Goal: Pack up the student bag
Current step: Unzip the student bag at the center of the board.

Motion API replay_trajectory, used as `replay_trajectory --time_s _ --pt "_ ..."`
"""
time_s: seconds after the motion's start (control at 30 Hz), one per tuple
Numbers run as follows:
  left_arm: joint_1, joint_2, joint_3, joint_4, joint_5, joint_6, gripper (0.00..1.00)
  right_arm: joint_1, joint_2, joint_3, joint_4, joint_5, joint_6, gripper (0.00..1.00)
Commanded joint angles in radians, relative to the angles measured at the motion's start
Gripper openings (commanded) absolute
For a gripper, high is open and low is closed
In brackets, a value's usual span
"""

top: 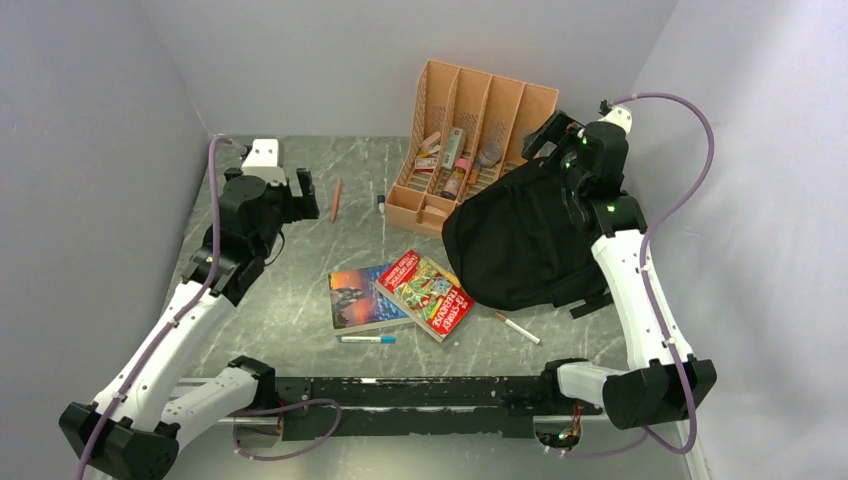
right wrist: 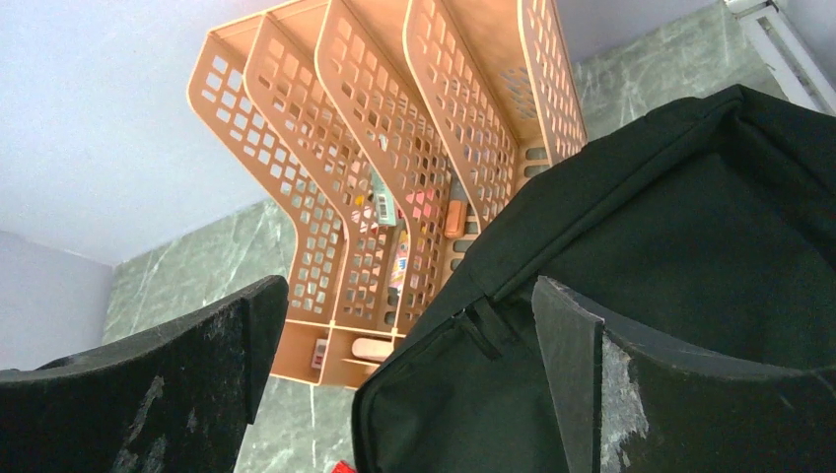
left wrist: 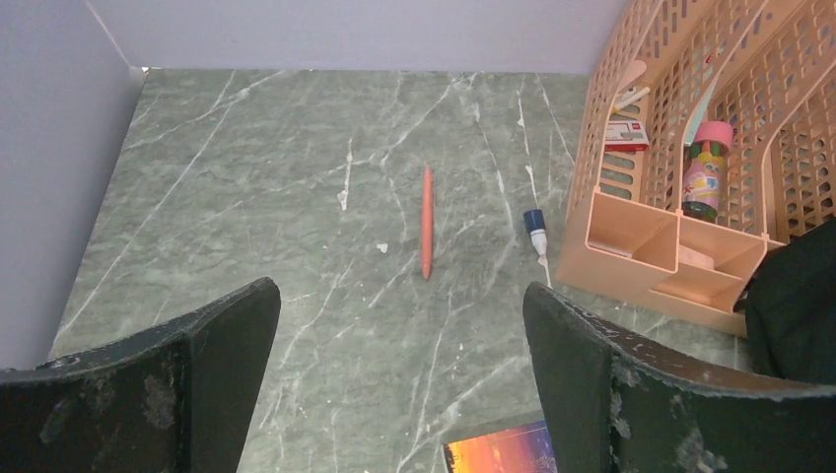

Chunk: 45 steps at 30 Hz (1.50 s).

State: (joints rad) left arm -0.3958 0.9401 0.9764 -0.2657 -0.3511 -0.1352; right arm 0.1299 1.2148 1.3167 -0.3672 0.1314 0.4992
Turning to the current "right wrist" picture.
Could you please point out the orange plastic desk organizer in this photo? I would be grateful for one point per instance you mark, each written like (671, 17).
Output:
(310, 96)

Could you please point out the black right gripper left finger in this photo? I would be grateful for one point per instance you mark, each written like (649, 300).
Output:
(176, 397)

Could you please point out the green white box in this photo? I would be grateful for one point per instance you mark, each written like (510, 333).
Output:
(383, 202)

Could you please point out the black student backpack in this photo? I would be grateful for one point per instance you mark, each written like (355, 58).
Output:
(711, 220)

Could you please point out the aluminium frame rail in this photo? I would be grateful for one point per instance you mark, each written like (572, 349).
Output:
(787, 59)

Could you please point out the colourful sachet in organizer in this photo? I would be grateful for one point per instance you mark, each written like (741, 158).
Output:
(399, 257)

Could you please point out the red treehouse book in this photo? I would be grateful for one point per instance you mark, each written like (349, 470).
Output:
(343, 467)

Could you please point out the pink eraser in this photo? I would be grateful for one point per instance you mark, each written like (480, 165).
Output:
(371, 350)

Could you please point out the orange glue stick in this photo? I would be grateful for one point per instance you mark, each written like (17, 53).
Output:
(456, 212)

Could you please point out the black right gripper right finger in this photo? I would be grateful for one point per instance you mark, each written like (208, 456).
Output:
(630, 398)

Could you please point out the pink white small box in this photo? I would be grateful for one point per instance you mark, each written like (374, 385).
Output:
(319, 352)

